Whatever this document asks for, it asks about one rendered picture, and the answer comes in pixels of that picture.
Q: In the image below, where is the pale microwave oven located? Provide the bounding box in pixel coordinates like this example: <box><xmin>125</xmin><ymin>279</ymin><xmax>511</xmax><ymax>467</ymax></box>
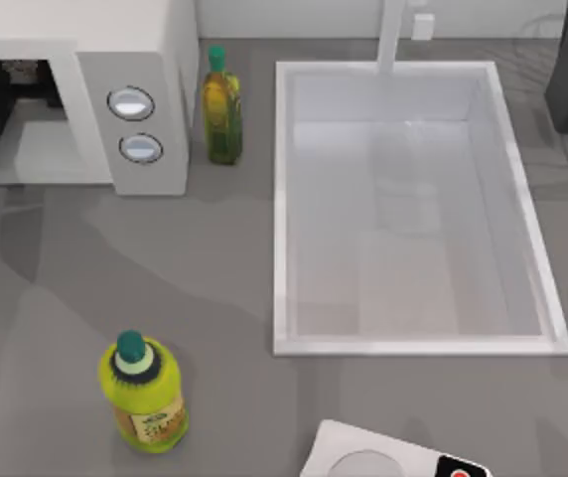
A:
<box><xmin>0</xmin><ymin>0</ymin><xmax>202</xmax><ymax>198</ymax></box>

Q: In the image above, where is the white wall socket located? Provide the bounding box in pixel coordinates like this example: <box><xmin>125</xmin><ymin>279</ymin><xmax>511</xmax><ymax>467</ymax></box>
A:
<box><xmin>411</xmin><ymin>13</ymin><xmax>435</xmax><ymax>42</ymax></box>

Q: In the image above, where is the tall white tap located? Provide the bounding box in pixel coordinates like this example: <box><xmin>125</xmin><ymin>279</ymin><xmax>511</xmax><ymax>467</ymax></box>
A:
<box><xmin>374</xmin><ymin>0</ymin><xmax>405</xmax><ymax>77</ymax></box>

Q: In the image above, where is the round grey microwave knob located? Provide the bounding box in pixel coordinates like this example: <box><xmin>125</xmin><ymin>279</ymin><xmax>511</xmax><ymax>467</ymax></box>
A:
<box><xmin>117</xmin><ymin>131</ymin><xmax>165</xmax><ymax>165</ymax></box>
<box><xmin>106</xmin><ymin>84</ymin><xmax>157</xmax><ymax>122</ymax></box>

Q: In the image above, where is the tall olive oil bottle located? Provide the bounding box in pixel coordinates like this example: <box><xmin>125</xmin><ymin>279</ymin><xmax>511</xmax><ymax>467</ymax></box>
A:
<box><xmin>200</xmin><ymin>45</ymin><xmax>244</xmax><ymax>167</ymax></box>

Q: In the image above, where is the white kitchen scale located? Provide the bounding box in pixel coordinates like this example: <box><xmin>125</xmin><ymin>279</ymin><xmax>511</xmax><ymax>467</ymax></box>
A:
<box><xmin>297</xmin><ymin>418</ymin><xmax>494</xmax><ymax>477</ymax></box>

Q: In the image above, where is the white sink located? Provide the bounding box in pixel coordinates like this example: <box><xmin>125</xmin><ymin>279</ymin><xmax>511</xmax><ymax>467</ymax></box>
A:
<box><xmin>271</xmin><ymin>60</ymin><xmax>568</xmax><ymax>359</ymax></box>

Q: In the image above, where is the squat yellow-green bottle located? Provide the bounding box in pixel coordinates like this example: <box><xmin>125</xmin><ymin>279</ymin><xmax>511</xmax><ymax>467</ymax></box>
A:
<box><xmin>96</xmin><ymin>329</ymin><xmax>190</xmax><ymax>454</ymax></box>

